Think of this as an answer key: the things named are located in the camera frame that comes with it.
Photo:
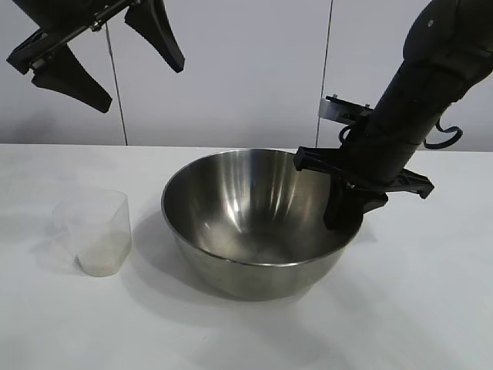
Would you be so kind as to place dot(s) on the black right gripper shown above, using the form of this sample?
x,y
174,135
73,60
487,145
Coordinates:
x,y
381,154

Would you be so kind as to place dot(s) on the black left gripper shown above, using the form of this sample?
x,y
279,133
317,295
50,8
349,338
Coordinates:
x,y
69,23

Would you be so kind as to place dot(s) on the stainless steel mixing bowl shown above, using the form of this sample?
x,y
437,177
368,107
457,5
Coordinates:
x,y
246,270

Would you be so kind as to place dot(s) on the clear plastic measuring cup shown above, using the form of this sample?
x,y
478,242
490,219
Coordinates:
x,y
111,216

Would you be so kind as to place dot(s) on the white uncooked rice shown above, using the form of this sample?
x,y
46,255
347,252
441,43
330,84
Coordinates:
x,y
104,258

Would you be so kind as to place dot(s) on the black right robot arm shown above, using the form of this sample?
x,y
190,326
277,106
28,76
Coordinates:
x,y
431,58

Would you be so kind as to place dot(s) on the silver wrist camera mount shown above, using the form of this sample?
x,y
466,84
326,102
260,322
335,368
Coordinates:
x,y
339,109

